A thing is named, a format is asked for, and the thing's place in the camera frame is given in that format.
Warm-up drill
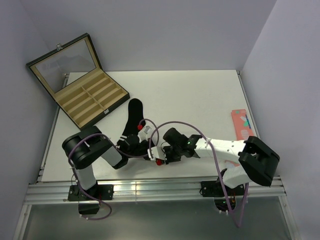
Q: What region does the red santa sock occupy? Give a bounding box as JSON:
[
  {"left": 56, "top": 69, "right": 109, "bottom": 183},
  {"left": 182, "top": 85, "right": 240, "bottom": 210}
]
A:
[{"left": 155, "top": 158, "right": 165, "bottom": 166}]

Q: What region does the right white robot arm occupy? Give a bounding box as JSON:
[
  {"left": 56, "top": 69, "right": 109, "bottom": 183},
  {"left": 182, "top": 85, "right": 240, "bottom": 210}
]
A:
[{"left": 163, "top": 127, "right": 280, "bottom": 195}]

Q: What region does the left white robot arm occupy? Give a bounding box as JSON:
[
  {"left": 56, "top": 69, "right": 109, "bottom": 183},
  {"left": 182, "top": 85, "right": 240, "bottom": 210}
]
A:
[{"left": 62, "top": 125, "right": 151, "bottom": 200}]

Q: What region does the black striped sock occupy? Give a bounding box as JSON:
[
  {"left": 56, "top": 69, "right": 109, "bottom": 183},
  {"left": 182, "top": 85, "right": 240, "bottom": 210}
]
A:
[{"left": 116, "top": 98, "right": 146, "bottom": 146}]

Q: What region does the pink patterned sock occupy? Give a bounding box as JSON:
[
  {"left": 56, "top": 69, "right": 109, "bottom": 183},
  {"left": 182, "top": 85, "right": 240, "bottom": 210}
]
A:
[{"left": 230, "top": 109, "right": 255, "bottom": 141}]

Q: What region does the black compartment display box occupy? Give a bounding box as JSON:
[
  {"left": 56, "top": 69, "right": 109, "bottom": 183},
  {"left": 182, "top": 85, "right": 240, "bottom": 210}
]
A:
[{"left": 26, "top": 33, "right": 130, "bottom": 130}]

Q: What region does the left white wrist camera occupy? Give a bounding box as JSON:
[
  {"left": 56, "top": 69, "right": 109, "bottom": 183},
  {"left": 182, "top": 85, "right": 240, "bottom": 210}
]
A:
[{"left": 138, "top": 125, "right": 153, "bottom": 142}]

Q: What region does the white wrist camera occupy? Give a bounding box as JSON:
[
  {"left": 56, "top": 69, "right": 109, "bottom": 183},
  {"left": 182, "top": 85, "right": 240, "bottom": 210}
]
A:
[
  {"left": 138, "top": 125, "right": 153, "bottom": 142},
  {"left": 147, "top": 146, "right": 167, "bottom": 162}
]

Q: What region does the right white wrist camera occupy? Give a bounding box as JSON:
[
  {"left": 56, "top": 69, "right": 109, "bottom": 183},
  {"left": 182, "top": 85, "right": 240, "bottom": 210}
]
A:
[{"left": 147, "top": 146, "right": 167, "bottom": 162}]

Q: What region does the aluminium table frame rail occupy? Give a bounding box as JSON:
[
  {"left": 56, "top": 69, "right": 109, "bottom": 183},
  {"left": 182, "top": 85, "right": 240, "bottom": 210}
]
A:
[{"left": 24, "top": 176, "right": 286, "bottom": 205}]

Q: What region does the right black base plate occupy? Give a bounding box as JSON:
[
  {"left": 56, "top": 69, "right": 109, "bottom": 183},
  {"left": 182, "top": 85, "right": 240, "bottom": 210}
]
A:
[{"left": 199, "top": 180, "right": 245, "bottom": 198}]

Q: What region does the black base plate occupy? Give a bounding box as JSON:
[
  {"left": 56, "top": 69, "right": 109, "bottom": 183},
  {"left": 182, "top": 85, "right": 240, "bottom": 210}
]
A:
[
  {"left": 199, "top": 180, "right": 245, "bottom": 198},
  {"left": 67, "top": 184, "right": 114, "bottom": 202}
]

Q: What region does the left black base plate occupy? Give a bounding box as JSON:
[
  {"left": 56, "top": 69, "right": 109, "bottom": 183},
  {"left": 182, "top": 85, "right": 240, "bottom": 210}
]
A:
[{"left": 67, "top": 184, "right": 114, "bottom": 202}]

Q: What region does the small black box under rail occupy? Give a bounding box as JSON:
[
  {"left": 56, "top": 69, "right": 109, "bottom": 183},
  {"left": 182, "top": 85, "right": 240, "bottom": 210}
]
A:
[{"left": 78, "top": 203, "right": 100, "bottom": 215}]

